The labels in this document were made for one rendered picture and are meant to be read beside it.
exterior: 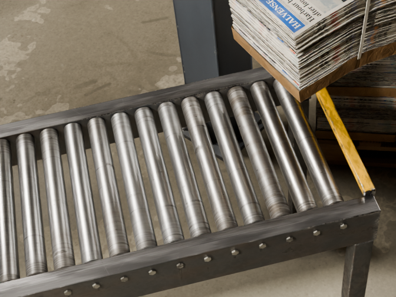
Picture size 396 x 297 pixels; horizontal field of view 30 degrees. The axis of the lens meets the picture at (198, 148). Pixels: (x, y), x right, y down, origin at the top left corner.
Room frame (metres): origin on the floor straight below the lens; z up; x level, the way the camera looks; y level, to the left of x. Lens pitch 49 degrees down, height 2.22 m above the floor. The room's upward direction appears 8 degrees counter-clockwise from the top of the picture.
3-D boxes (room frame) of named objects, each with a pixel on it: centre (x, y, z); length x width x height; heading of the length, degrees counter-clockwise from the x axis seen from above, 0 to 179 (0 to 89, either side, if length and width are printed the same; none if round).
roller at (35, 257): (1.15, 0.43, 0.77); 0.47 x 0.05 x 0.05; 7
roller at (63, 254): (1.16, 0.37, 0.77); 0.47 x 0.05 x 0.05; 7
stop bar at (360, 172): (1.23, -0.36, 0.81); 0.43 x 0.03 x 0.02; 7
